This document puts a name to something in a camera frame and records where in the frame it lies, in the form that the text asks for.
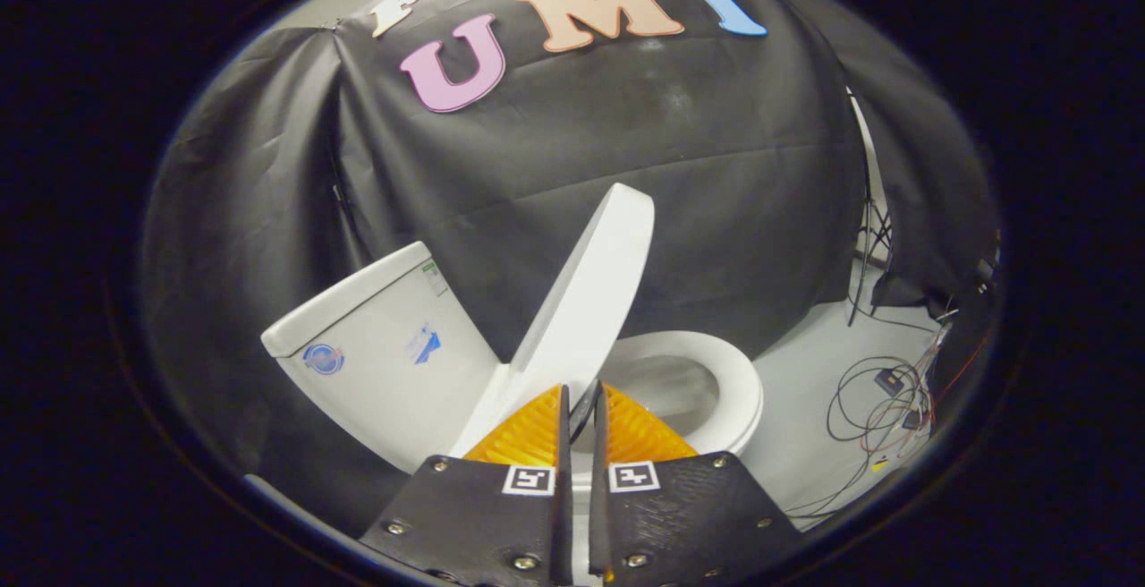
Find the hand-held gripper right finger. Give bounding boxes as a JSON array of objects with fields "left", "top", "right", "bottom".
[{"left": 587, "top": 381, "right": 806, "bottom": 587}]

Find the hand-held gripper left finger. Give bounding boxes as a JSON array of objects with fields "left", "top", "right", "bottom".
[{"left": 358, "top": 383, "right": 575, "bottom": 587}]

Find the white toilet lid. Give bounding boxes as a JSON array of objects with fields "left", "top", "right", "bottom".
[{"left": 447, "top": 183, "right": 656, "bottom": 458}]

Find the white toilet seat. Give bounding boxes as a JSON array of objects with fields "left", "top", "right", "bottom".
[{"left": 599, "top": 330, "right": 766, "bottom": 458}]

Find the white ceramic toilet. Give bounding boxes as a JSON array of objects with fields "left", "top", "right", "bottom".
[{"left": 261, "top": 241, "right": 766, "bottom": 489}]

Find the black tripod stand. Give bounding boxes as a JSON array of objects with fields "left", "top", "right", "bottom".
[{"left": 845, "top": 90, "right": 895, "bottom": 328}]

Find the black backdrop cloth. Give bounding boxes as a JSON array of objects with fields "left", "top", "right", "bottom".
[{"left": 139, "top": 0, "right": 1003, "bottom": 534}]

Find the tangle of black cables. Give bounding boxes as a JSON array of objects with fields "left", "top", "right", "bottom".
[{"left": 787, "top": 301, "right": 963, "bottom": 521}]

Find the thin red cable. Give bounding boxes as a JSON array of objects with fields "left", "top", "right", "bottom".
[{"left": 859, "top": 386, "right": 938, "bottom": 461}]

